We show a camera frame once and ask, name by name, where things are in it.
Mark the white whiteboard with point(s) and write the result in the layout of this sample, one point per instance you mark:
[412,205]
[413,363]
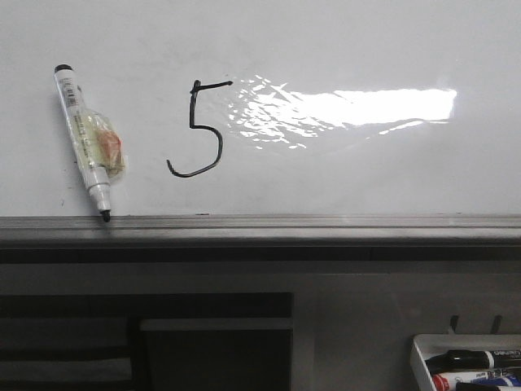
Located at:
[268,107]

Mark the grey aluminium whiteboard frame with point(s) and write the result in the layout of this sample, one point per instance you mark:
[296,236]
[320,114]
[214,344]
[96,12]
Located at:
[256,231]

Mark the right black tray hook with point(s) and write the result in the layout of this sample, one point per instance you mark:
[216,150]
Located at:
[496,324]

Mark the white marker tray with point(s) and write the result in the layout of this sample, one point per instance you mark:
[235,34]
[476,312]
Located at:
[426,346]

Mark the black marker in tray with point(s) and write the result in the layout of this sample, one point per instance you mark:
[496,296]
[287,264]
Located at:
[464,359]

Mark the blue marker in tray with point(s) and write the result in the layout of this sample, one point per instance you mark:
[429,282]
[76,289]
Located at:
[507,383]

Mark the white black-tipped whiteboard marker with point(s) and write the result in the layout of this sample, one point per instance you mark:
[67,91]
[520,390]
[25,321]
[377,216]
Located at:
[97,146]

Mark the left black tray hook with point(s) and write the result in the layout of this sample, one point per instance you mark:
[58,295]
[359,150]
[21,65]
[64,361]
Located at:
[453,324]

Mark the red marker in tray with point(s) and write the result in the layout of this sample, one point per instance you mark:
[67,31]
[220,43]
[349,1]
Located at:
[448,380]

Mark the black tray hook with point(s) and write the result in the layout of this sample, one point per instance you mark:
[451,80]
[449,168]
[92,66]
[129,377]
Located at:
[496,324]
[453,324]

